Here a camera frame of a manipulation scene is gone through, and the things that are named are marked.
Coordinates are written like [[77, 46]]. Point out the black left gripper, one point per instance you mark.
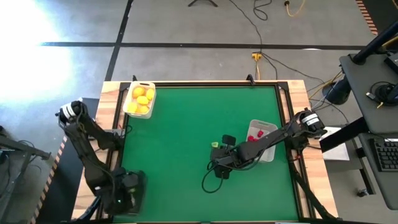
[[124, 193]]

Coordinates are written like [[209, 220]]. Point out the black keyboard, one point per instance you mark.
[[387, 155]]

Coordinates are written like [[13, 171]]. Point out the black tripod foot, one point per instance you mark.
[[202, 1]]

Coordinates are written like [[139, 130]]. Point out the small black clamp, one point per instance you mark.
[[134, 77]]

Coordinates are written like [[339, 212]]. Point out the white plastic basket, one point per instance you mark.
[[150, 110]]

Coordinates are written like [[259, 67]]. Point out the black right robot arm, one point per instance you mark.
[[273, 137]]

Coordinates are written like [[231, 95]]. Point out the green table mat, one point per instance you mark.
[[174, 140]]

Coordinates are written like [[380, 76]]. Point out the black diagonal frame strut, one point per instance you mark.
[[311, 199], [88, 211]]

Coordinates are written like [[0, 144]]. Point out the black desk support beam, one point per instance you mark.
[[351, 133]]

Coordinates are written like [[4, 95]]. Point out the white paper sheet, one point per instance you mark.
[[337, 152]]

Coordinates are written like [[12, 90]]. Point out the black metal stand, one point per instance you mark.
[[21, 149]]

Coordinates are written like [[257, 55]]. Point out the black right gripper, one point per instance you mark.
[[230, 157]]

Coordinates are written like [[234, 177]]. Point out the large black clamp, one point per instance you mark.
[[250, 80]]

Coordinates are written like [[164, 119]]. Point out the green toy bell pepper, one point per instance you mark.
[[214, 144]]

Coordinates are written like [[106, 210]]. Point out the pale grey plastic basket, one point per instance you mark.
[[270, 155]]

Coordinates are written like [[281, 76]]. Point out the dark grey desk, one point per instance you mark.
[[357, 102]]

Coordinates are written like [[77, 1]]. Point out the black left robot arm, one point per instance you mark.
[[84, 149]]

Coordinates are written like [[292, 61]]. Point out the black round stand base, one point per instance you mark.
[[339, 91]]

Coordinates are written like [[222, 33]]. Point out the black caster wheel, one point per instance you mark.
[[362, 193]]

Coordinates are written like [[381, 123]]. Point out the black striped-edge floor mat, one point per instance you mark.
[[59, 186], [385, 12]]

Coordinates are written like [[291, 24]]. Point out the black pole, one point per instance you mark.
[[373, 45]]

